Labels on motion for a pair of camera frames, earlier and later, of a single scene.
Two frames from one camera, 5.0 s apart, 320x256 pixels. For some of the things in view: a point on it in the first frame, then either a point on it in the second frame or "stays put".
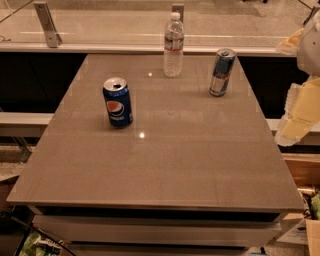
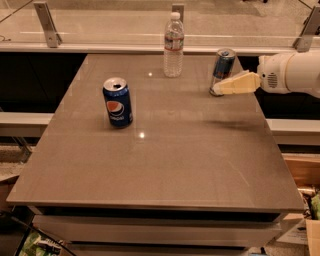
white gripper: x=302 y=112 to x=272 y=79
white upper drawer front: x=161 y=228 stays put
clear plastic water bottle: x=173 y=47 stays put
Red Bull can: x=224 y=61 stays put
